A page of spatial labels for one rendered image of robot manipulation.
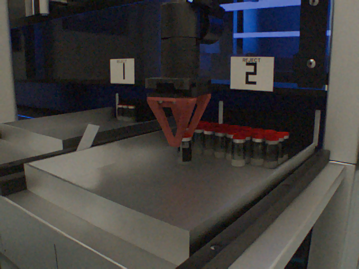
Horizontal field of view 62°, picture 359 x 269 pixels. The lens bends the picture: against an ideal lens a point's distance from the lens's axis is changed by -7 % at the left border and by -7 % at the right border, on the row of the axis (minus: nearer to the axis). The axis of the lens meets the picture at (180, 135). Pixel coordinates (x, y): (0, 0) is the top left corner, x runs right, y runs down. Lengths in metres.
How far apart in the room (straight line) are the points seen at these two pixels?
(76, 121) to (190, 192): 0.54
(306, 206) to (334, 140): 0.20
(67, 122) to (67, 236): 0.57
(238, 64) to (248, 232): 0.39
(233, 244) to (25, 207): 0.24
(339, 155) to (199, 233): 0.36
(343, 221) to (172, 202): 0.33
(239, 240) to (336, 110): 0.34
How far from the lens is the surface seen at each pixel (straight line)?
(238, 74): 0.61
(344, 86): 0.55
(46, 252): 1.42
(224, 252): 0.25
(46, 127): 0.83
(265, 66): 0.58
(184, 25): 0.45
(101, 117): 0.93
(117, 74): 0.81
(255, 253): 0.29
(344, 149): 0.56
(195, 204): 0.36
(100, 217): 0.32
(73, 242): 0.31
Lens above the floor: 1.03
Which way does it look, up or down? 12 degrees down
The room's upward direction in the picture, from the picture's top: straight up
